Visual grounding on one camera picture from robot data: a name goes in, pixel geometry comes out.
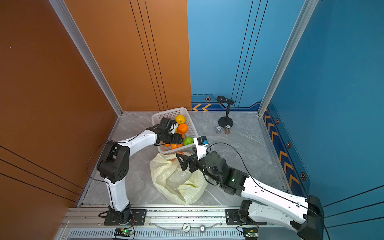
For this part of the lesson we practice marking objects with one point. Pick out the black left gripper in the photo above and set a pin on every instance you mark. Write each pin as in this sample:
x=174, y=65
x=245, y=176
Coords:
x=178, y=139

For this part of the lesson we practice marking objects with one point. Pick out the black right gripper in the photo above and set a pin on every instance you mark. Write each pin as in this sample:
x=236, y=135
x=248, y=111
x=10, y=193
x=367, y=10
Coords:
x=193, y=159

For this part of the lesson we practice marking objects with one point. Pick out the yellow lemon fruit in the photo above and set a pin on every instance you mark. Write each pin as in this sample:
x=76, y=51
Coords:
x=180, y=119

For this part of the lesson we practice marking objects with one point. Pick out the translucent printed plastic bag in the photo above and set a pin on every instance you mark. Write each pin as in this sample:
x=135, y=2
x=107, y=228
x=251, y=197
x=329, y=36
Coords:
x=178, y=186

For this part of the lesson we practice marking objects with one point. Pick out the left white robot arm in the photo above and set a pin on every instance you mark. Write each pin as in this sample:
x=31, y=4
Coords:
x=114, y=161

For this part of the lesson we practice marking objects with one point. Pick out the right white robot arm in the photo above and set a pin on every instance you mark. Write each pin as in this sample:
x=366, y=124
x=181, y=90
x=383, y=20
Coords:
x=261, y=203

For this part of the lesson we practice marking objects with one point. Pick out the white perforated plastic basket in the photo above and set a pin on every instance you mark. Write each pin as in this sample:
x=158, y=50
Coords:
x=172, y=114

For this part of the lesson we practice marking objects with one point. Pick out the orange grey poker chip stack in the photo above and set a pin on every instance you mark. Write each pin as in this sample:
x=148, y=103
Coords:
x=227, y=129

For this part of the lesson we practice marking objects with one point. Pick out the black microphone stand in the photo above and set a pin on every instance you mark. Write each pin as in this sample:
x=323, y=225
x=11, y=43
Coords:
x=226, y=120

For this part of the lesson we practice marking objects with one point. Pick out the green circuit board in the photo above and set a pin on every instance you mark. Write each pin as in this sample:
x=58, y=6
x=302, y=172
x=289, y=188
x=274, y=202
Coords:
x=124, y=233

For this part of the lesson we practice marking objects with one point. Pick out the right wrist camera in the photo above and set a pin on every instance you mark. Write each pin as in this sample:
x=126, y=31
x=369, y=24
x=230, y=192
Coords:
x=201, y=144

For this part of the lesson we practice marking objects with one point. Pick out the small black box on rail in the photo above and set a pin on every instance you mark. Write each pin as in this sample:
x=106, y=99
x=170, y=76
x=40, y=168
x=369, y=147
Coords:
x=250, y=233

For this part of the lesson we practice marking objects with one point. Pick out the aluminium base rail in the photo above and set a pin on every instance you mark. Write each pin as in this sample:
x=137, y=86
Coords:
x=165, y=223

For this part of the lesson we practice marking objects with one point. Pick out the aluminium corner post left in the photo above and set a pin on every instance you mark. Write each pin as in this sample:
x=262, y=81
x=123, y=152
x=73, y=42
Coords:
x=75, y=34

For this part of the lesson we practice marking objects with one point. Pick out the aluminium corner post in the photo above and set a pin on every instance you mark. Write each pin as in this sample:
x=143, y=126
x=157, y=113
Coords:
x=295, y=36
x=75, y=34

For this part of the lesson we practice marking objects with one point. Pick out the aluminium corner post right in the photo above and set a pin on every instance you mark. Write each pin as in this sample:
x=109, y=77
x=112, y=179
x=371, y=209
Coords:
x=295, y=36

